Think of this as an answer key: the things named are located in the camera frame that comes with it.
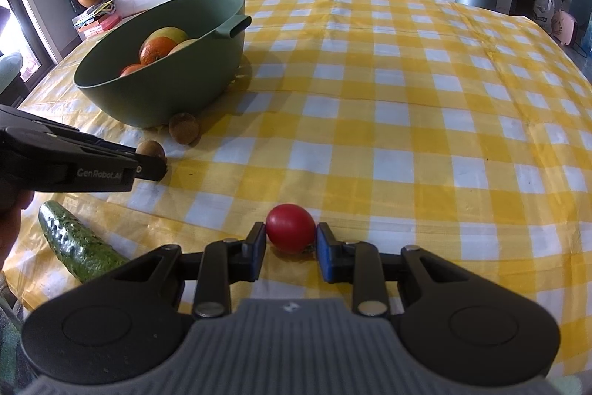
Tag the yellow checkered tablecloth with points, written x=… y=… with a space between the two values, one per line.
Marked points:
x=393 y=122

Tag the green plaid clothing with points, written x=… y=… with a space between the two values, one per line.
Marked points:
x=9 y=330

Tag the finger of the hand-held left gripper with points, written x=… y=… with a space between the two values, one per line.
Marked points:
x=92 y=143
x=152 y=169

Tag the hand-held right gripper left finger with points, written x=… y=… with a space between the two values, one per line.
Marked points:
x=256 y=246

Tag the person's left hand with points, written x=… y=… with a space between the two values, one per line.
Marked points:
x=7 y=233

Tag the green red mango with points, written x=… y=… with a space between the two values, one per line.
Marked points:
x=169 y=34

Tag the white plastic bag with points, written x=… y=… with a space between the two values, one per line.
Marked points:
x=543 y=13

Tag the red tomato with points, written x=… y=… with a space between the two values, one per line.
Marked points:
x=291 y=228

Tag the brown kiwi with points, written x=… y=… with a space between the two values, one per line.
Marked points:
x=150 y=147
x=184 y=129

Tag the stack of books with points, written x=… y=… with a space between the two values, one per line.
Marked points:
x=97 y=22

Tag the pale yellow mango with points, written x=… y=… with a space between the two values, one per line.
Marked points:
x=183 y=46

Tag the pink heater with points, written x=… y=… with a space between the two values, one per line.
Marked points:
x=565 y=27

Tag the green bowl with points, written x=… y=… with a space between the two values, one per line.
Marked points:
x=162 y=99

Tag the green cucumber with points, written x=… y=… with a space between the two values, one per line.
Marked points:
x=74 y=242

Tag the large orange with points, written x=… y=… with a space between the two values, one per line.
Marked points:
x=156 y=51

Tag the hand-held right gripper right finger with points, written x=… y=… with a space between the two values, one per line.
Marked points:
x=326 y=257

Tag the medium orange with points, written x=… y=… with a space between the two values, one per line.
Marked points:
x=131 y=69

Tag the pale blue chair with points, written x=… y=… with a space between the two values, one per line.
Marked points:
x=9 y=71

